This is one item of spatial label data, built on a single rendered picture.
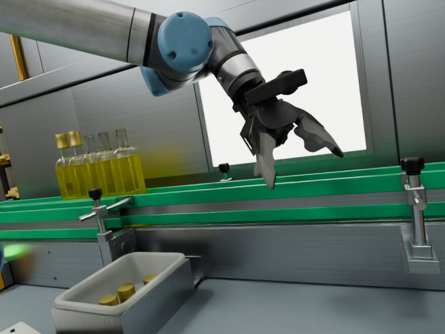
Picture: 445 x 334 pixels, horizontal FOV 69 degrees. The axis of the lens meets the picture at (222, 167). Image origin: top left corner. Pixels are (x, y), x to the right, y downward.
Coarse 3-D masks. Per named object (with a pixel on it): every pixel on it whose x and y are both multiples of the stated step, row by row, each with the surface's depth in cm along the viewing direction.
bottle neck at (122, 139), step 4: (116, 132) 87; (120, 132) 86; (124, 132) 87; (116, 136) 87; (120, 136) 87; (124, 136) 87; (120, 140) 87; (124, 140) 87; (120, 144) 87; (124, 144) 87
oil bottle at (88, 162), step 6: (84, 156) 91; (90, 156) 90; (84, 162) 91; (90, 162) 90; (84, 168) 92; (90, 168) 91; (96, 168) 90; (84, 174) 92; (90, 174) 91; (96, 174) 90; (90, 180) 92; (96, 180) 91; (90, 186) 92; (96, 186) 91
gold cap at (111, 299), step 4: (104, 296) 63; (108, 296) 63; (112, 296) 62; (116, 296) 62; (100, 300) 62; (104, 300) 61; (108, 300) 61; (112, 300) 61; (116, 300) 62; (100, 304) 61; (104, 304) 60; (108, 304) 60; (112, 304) 61; (116, 304) 61
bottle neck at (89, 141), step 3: (90, 135) 91; (93, 135) 92; (84, 138) 92; (87, 138) 91; (90, 138) 91; (93, 138) 92; (84, 141) 92; (87, 141) 91; (90, 141) 91; (93, 141) 92; (87, 144) 91; (90, 144) 91; (93, 144) 92; (87, 147) 92; (90, 147) 92; (93, 147) 92; (96, 147) 93; (87, 150) 92; (90, 150) 92; (93, 150) 92; (96, 150) 93
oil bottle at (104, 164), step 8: (104, 152) 88; (112, 152) 89; (96, 160) 89; (104, 160) 88; (112, 160) 88; (104, 168) 88; (112, 168) 88; (104, 176) 89; (112, 176) 88; (104, 184) 89; (112, 184) 88; (104, 192) 90; (112, 192) 89
